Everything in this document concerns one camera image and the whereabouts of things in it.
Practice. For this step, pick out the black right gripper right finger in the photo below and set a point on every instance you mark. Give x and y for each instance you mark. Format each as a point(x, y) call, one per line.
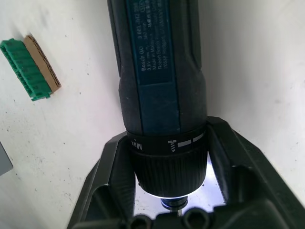
point(238, 152)

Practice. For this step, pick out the green terminal block with cardboard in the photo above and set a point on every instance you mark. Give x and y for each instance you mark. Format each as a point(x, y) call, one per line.
point(23, 66)

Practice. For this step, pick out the blue black electric screwdriver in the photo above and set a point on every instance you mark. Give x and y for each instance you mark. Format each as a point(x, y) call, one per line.
point(157, 95)

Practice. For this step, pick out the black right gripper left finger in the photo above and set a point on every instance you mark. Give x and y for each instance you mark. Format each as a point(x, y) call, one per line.
point(119, 167)

